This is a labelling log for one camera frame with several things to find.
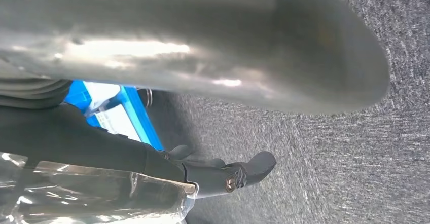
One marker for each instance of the blue plastic bin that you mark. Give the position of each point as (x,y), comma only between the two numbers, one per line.
(75,96)

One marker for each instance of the blue metal shelf rack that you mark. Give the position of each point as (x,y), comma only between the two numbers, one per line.
(144,125)

